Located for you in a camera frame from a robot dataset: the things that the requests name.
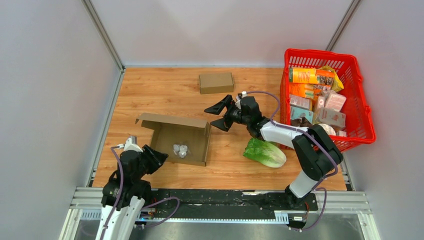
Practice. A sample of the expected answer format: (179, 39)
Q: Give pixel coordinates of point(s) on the yellow snack bag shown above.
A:
(337, 84)

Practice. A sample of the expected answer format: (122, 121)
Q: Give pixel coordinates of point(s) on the brown cardboard sheet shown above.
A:
(169, 130)

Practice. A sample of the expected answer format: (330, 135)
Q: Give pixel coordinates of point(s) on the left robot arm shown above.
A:
(126, 193)

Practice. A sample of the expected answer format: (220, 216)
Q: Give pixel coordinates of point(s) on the clear bag white parts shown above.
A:
(180, 150)

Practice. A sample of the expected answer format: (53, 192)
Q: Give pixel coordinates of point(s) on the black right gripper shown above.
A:
(223, 123)

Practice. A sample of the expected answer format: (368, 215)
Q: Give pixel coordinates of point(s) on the teal box package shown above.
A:
(297, 113)

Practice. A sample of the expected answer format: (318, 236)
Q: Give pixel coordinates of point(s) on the aluminium frame post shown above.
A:
(92, 12)
(348, 15)

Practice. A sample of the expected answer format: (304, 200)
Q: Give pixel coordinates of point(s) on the aluminium frame post right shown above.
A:
(348, 15)

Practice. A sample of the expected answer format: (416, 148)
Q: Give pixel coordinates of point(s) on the pink snack package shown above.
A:
(335, 101)

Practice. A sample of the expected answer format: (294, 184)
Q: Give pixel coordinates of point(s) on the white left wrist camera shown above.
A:
(130, 145)

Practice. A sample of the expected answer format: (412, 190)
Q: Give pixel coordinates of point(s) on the brown cardboard box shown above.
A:
(216, 83)

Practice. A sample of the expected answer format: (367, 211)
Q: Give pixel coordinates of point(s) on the red plastic basket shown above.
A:
(326, 88)

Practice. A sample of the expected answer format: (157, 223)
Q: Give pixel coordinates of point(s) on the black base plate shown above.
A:
(219, 204)

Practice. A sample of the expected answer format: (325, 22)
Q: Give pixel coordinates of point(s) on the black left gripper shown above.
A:
(157, 159)

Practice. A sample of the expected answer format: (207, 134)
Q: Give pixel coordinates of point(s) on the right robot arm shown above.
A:
(318, 155)

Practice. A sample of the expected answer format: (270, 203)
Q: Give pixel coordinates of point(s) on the orange sponge pack lower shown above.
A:
(303, 90)

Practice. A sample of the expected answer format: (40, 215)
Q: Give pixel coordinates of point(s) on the pink white package lower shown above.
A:
(330, 117)

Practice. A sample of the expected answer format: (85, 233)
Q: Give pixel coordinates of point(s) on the aluminium frame post left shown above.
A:
(92, 12)

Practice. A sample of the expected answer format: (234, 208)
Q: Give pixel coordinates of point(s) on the brown chocolate package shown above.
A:
(301, 122)

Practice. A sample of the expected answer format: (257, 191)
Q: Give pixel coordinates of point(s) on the white tape roll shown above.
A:
(328, 129)

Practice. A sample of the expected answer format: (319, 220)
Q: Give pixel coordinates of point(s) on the green lettuce head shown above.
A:
(264, 152)

